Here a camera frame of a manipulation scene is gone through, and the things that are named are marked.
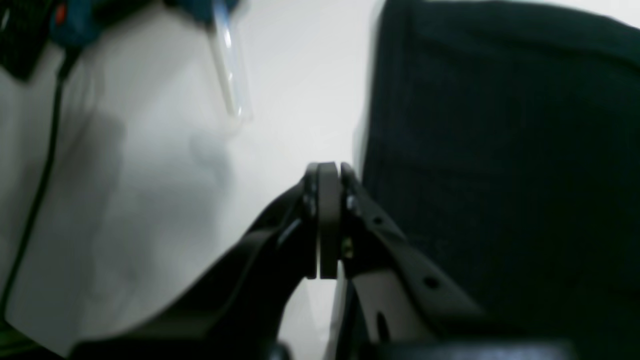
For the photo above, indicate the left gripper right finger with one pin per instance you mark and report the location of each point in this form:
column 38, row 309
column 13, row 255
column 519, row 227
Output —
column 412, row 309

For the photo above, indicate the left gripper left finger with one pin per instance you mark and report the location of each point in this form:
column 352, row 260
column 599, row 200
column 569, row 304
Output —
column 234, row 310

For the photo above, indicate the black T-shirt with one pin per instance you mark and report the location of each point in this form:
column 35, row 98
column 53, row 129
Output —
column 504, row 142

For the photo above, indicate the black keyboard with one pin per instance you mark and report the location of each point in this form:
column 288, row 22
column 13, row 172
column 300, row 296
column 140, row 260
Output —
column 23, row 34

